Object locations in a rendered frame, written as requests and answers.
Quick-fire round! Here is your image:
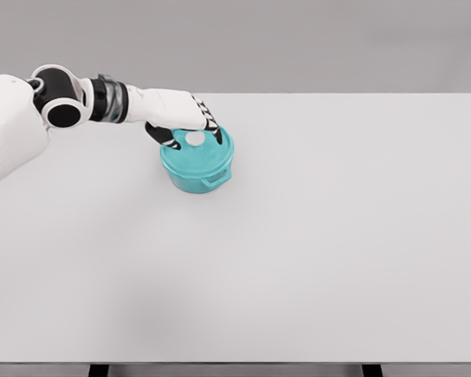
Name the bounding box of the teal pot lid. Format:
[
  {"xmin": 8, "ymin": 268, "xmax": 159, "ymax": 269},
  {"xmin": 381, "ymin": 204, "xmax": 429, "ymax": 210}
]
[{"xmin": 159, "ymin": 125, "xmax": 235, "ymax": 180}]

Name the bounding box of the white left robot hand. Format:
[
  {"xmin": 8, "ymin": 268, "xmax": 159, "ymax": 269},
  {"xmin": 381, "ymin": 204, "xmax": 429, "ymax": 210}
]
[{"xmin": 143, "ymin": 88, "xmax": 225, "ymax": 151}]

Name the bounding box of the teal pot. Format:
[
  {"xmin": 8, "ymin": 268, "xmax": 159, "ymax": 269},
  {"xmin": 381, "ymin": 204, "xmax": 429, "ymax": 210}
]
[{"xmin": 160, "ymin": 145, "xmax": 235, "ymax": 195}]

